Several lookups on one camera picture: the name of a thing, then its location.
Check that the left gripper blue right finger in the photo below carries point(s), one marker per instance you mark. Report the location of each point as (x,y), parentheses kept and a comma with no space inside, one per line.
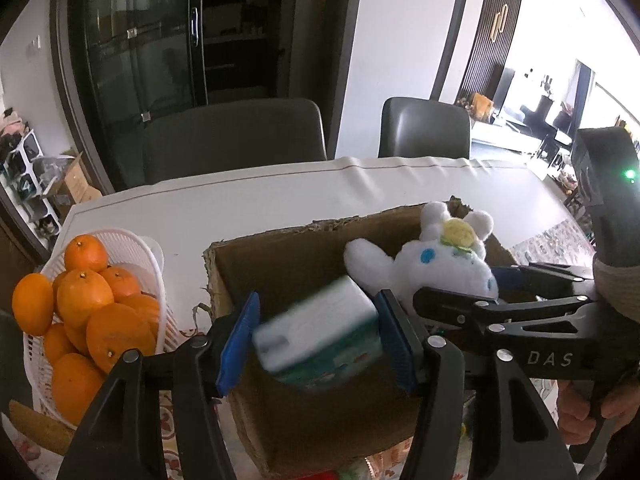
(400,341)

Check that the small cardboard box on floor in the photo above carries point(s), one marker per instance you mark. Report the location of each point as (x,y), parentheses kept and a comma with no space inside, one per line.
(73,188)

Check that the dark chair left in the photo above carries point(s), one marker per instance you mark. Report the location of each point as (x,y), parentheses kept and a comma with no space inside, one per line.
(231,136)

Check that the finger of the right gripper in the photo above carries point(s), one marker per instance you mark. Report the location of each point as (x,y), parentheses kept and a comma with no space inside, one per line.
(513,305)
(545,278)

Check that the orange centre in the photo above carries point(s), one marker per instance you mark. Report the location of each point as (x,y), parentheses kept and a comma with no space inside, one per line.
(80,293)

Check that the large front orange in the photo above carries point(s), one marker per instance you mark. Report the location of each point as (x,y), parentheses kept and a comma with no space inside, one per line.
(114,329)

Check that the white tv console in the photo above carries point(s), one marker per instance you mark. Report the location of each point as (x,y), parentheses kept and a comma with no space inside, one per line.
(499,136)

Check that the orange far left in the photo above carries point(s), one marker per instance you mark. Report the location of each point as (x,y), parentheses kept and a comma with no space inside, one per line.
(33,304)

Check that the black glass cabinet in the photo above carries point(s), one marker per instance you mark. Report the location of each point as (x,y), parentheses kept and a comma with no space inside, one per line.
(120,64)

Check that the right human hand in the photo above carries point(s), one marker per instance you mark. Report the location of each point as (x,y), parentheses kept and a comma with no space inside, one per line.
(576,425)

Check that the white shoe rack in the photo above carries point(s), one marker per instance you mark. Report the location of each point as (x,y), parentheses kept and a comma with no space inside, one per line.
(30,176)

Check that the dark chair right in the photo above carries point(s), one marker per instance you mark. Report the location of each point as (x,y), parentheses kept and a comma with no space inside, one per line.
(412,128)

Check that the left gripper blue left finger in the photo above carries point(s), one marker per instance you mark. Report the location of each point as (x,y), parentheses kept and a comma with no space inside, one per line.
(238,340)

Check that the white plastic fruit basket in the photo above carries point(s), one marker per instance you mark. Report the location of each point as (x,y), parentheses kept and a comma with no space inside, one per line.
(126,249)

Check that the patterned table runner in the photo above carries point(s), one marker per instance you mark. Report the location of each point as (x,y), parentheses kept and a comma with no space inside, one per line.
(564,243)

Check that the dark wall panel gold logo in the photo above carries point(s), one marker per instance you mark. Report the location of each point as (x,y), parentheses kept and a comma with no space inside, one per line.
(490,49)

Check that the orange bottom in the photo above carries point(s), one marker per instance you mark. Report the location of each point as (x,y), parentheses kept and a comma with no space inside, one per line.
(75,383)

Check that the brown cardboard box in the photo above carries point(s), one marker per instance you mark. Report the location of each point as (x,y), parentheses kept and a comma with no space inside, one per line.
(290,433)

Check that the woven straw mat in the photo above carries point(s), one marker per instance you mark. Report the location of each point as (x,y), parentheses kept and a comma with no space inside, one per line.
(45,431)

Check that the dark chair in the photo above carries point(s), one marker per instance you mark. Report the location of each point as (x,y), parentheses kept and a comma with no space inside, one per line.
(412,128)
(231,136)

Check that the orange top left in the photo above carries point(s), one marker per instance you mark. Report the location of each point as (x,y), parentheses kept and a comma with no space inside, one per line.
(85,252)

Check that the white teal tissue pack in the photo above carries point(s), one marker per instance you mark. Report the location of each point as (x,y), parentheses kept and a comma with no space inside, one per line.
(323,341)

